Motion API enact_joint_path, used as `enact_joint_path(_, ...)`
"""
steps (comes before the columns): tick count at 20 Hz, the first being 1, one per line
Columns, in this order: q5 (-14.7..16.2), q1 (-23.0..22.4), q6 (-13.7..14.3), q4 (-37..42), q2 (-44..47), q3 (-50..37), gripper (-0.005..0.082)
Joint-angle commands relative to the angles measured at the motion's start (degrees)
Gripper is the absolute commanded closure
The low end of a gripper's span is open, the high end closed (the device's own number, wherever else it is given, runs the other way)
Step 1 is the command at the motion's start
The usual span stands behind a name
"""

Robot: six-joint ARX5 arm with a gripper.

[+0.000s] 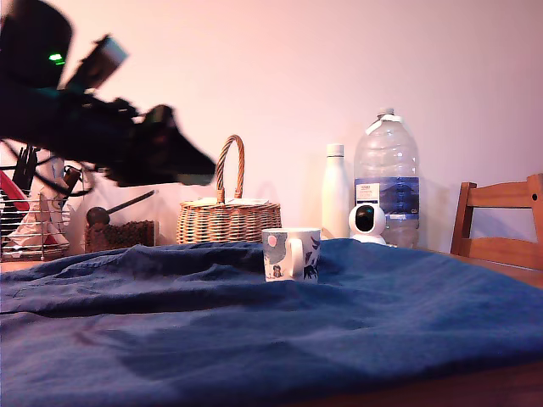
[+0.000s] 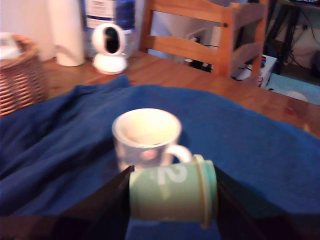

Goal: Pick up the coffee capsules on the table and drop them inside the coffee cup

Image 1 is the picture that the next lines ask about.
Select dark brown handled tool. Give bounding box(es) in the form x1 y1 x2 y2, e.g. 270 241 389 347
62 165 86 199

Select white mug with blue print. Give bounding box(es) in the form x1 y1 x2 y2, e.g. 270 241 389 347
260 227 322 284

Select brown coffee beans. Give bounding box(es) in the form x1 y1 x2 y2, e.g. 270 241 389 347
84 220 156 254

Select metal wire rack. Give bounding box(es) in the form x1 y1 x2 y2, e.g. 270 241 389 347
0 188 72 262

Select small white round camera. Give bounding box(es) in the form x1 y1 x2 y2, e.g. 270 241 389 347
347 203 388 246

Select red utensil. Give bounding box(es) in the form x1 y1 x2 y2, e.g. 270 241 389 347
0 169 31 212

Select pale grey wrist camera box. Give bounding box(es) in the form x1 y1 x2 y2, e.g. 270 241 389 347
63 33 130 92

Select blue cloth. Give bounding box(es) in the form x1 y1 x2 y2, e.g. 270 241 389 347
0 237 543 407

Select wicker basket with handle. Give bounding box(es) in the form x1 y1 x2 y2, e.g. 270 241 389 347
176 134 283 245

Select dark scoop with long handle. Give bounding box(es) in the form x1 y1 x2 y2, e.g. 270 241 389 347
85 190 156 226

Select clear container with white lid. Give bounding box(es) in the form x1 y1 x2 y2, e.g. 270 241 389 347
82 180 162 254

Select large clear water bottle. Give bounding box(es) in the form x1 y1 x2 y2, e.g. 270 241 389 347
353 107 421 250

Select white insulated bottle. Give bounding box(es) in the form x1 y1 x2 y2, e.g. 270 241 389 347
321 142 350 240

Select white papers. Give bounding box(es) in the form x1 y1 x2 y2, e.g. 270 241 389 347
181 197 273 208

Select black cable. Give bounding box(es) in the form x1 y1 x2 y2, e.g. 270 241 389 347
0 139 101 199

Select wooden chair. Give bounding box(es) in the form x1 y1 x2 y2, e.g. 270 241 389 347
449 173 543 271

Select crumpled white wrap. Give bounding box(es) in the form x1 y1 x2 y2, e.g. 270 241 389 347
8 198 48 249

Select black utensil handle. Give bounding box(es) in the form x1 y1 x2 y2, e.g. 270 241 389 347
23 146 40 190
12 146 31 190

